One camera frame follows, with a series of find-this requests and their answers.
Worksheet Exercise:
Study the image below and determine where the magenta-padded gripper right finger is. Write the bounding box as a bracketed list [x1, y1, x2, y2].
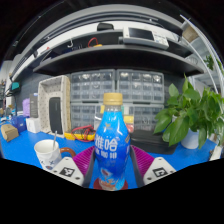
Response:
[129, 145, 177, 189]

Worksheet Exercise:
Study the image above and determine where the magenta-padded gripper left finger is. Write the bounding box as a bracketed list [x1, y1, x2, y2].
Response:
[49, 145, 97, 188]

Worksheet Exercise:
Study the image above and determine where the blue drink bottle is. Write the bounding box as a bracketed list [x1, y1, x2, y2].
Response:
[94, 92, 131, 192]

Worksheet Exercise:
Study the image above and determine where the flat black case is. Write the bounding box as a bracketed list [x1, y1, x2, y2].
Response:
[128, 129, 179, 155]

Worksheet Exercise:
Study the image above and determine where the spoon in mug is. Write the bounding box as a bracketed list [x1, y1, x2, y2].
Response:
[51, 130, 58, 151]

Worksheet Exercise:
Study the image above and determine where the yellow multimeter with red leads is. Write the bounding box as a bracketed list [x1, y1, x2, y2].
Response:
[63, 124, 97, 143]

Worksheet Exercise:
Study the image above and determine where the small grey drawer cabinet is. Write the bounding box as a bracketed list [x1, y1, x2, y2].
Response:
[132, 103, 165, 133]
[70, 101, 101, 130]

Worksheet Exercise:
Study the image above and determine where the small white box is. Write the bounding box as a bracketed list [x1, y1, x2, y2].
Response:
[25, 117, 42, 134]

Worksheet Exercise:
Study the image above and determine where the black rectangular device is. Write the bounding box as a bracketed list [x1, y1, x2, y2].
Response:
[48, 96, 63, 134]

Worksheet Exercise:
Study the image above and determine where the white power adapter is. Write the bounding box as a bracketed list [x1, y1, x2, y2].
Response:
[209, 144, 224, 162]

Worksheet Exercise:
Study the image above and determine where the blue box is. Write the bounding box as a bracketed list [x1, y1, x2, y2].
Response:
[10, 114, 28, 133]

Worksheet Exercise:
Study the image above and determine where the green potted plant, white pot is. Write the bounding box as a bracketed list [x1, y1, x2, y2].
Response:
[153, 73, 224, 150]

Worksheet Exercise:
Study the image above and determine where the small brown cardboard box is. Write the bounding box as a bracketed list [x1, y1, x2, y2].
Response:
[0, 123, 20, 143]

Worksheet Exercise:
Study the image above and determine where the white perforated tray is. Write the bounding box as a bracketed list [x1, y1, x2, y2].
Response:
[37, 75, 72, 135]

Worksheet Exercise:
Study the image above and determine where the dark grey box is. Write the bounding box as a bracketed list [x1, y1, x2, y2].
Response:
[29, 93, 40, 119]

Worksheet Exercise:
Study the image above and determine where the purple bag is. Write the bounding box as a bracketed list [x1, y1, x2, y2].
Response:
[21, 98, 32, 118]

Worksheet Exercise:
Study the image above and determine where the large grey drawer cabinet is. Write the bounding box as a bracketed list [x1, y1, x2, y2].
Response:
[115, 69, 165, 104]
[70, 69, 116, 103]

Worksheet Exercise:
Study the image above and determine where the black workbench shelf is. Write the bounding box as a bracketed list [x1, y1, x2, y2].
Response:
[32, 29, 205, 78]

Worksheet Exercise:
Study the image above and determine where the white metal shelf unit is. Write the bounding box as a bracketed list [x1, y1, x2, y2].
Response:
[179, 13, 224, 98]

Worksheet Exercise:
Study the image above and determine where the white oscilloscope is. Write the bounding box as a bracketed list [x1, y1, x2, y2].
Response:
[122, 26, 170, 51]

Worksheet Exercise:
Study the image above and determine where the small black rounded object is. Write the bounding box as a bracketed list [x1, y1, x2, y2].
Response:
[96, 22, 115, 32]

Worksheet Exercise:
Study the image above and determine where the white mug with orange handle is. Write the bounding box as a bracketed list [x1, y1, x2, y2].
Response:
[33, 139, 77, 172]

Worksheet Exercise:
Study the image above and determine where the yellow meter with red cable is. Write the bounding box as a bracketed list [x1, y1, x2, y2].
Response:
[87, 37, 104, 48]

